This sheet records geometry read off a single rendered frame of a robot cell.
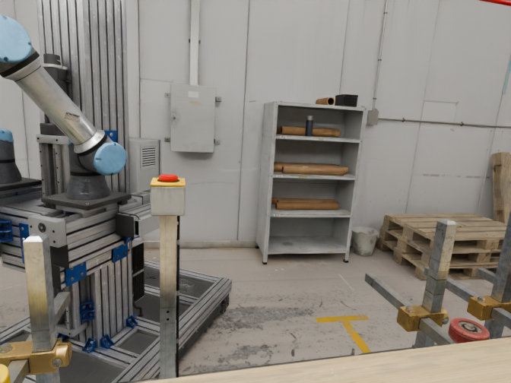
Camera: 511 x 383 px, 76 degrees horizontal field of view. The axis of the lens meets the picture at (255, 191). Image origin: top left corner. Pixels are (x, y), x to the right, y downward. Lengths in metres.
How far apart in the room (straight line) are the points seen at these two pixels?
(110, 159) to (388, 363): 0.98
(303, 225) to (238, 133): 1.25
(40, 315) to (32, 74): 0.65
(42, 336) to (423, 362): 0.79
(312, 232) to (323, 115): 1.30
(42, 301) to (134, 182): 1.02
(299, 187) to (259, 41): 1.53
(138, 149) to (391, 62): 2.96
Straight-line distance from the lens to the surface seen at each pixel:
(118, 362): 1.82
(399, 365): 0.78
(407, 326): 1.07
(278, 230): 3.64
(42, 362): 0.91
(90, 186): 1.34
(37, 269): 0.81
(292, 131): 3.26
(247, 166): 3.41
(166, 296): 0.80
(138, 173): 1.74
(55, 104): 1.16
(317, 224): 3.76
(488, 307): 1.23
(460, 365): 0.85
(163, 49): 3.40
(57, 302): 1.09
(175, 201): 0.69
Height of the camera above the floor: 1.35
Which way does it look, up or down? 12 degrees down
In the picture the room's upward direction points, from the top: 3 degrees clockwise
